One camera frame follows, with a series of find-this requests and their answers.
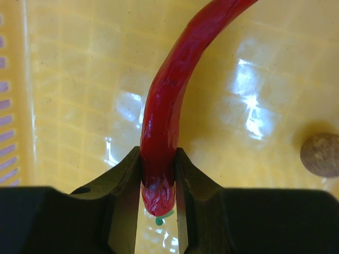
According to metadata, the small brown nut toy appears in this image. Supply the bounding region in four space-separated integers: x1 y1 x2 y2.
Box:
300 133 338 178

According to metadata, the red chili pepper toy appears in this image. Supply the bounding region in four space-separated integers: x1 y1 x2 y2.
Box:
140 0 255 225

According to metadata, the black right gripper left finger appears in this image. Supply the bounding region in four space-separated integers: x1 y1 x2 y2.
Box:
1 147 141 253

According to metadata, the yellow plastic shopping basket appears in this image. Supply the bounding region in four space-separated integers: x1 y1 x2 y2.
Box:
0 0 339 254

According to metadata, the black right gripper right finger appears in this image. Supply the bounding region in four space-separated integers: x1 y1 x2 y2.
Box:
175 148 338 253

